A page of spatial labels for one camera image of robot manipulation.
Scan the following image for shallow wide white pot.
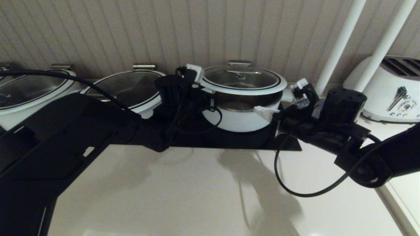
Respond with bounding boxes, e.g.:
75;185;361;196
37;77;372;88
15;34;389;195
0;84;84;131
131;98;163;119

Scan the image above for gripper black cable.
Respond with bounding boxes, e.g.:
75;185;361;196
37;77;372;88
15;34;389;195
177;108;223;135
274;121;394;198

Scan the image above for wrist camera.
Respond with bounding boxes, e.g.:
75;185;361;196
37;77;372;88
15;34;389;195
290;78;320;110
177;64;204;90

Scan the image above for white toaster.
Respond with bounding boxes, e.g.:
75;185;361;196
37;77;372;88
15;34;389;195
343;56;420;122

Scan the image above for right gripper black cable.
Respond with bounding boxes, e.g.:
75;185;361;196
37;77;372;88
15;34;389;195
274;121;394;198

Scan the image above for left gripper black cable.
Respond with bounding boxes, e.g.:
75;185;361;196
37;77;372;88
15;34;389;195
177;108;223;135

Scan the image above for deep white round pot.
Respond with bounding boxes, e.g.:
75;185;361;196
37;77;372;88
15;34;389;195
202;89;295;132

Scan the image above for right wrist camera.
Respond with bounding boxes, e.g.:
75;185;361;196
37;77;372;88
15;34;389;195
290;78;320;110

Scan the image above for left camera black cable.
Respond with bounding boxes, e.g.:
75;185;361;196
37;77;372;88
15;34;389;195
0;70;140;115

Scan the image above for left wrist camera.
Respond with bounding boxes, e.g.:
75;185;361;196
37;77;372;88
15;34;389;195
177;64;204;90

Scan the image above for large black induction cooktop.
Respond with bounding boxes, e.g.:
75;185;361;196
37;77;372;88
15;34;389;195
108;98;302;151

